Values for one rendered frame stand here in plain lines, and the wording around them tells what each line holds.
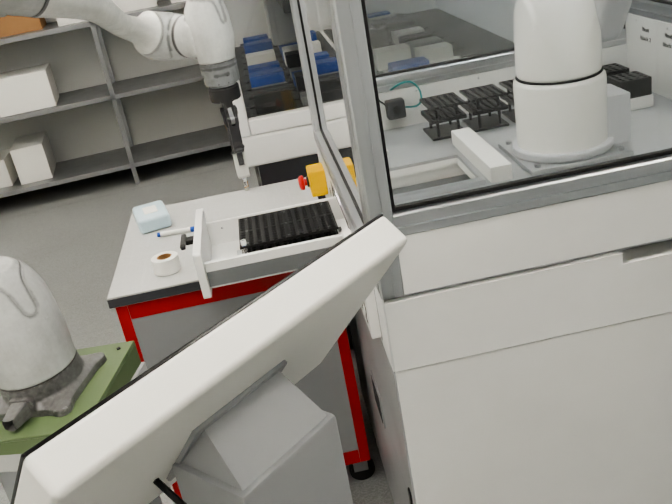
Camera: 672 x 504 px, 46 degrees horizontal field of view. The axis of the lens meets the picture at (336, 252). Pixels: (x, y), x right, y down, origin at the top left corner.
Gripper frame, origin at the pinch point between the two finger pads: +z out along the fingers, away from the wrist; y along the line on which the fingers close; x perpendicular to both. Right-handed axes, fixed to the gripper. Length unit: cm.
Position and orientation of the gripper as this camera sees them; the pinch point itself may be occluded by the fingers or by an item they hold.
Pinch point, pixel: (240, 163)
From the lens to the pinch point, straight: 203.1
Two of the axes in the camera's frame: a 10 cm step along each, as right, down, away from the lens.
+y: 2.4, 3.7, -9.0
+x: 9.6, -2.5, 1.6
